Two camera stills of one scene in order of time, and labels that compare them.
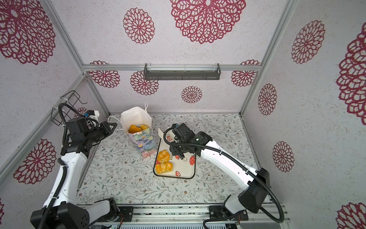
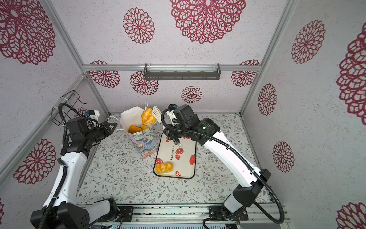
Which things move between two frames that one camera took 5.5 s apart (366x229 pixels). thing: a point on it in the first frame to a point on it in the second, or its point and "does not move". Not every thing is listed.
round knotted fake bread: (163, 156) to (147, 117)
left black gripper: (104, 126) does not move
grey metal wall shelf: (179, 71) does not move
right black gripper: (173, 149) to (170, 135)
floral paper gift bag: (138, 123) does not move
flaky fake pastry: (163, 168) does not move
